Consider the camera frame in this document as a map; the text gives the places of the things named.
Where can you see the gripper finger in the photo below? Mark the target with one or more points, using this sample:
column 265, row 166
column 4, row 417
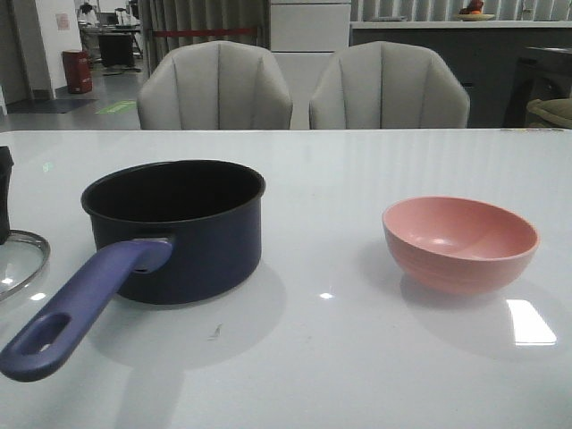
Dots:
column 6, row 166

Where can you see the glass lid blue knob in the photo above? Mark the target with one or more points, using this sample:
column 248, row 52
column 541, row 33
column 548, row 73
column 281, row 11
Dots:
column 23, row 256

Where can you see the pink bowl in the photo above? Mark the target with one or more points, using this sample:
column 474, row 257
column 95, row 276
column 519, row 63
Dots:
column 457, row 245

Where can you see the red trash bin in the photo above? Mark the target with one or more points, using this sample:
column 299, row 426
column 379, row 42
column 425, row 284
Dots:
column 77, row 72

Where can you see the black office desk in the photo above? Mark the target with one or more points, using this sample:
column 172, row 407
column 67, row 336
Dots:
column 116, row 50

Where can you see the dark blue saucepan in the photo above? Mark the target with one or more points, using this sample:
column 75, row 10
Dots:
column 166, row 233

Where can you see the red barrier belt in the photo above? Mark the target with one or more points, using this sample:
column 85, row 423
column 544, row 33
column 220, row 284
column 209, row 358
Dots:
column 252, row 31

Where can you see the grey curtain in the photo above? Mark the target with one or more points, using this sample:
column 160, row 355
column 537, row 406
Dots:
column 199, row 14

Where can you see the left beige chair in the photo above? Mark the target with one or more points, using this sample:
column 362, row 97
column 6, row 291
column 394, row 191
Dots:
column 218, row 85

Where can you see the beige chair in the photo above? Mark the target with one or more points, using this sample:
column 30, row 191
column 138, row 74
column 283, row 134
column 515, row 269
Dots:
column 386, row 85
column 218, row 85

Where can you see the white refrigerator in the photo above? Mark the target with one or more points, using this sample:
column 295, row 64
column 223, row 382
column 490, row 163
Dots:
column 303, row 34

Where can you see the right beige chair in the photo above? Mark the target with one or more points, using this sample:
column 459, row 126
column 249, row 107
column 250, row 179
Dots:
column 386, row 85

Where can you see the fruit plate on counter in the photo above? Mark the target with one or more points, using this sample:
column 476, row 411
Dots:
column 474, row 11

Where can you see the dark grey counter cabinet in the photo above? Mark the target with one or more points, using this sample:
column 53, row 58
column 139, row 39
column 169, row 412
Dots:
column 503, row 65

